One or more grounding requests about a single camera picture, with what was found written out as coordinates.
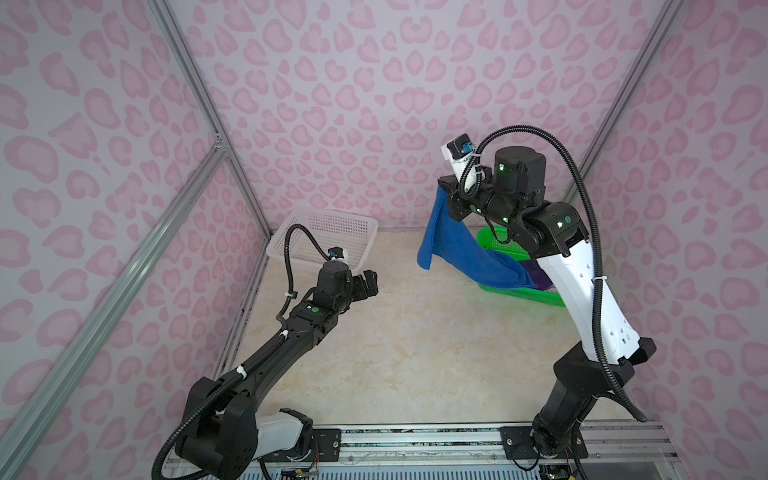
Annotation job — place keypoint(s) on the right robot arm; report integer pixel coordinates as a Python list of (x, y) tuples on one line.
[(511, 195)]

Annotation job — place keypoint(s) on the blue towel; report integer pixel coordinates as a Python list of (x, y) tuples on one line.
[(452, 241)]

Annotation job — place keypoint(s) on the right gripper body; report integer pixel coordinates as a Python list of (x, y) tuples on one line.
[(478, 202)]

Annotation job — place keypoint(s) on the purple towel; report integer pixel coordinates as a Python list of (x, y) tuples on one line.
[(538, 275)]

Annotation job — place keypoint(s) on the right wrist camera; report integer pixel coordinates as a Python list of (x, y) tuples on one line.
[(465, 164)]

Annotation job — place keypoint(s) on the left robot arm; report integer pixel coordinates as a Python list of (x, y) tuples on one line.
[(221, 431)]

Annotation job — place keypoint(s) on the corner aluminium post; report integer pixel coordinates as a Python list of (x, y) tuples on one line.
[(664, 26), (180, 51)]

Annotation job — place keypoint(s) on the right corner aluminium post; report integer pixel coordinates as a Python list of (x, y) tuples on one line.
[(664, 26)]

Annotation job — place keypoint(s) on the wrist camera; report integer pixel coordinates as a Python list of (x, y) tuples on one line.
[(338, 254), (465, 164)]

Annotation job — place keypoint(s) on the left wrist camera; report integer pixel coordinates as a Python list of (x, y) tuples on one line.
[(338, 254)]

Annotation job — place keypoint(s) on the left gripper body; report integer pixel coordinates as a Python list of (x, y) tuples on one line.
[(360, 291)]

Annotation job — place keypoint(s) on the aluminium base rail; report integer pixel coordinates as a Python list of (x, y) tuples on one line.
[(606, 449)]

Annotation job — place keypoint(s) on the left corner aluminium post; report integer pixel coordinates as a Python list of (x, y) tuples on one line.
[(180, 51)]

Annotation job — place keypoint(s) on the green plastic basket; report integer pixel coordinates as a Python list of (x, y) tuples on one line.
[(516, 282)]

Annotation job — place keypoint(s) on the white plastic basket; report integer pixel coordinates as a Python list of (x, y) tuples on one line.
[(355, 234)]

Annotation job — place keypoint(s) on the left diagonal aluminium strut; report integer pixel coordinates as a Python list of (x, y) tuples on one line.
[(40, 412)]

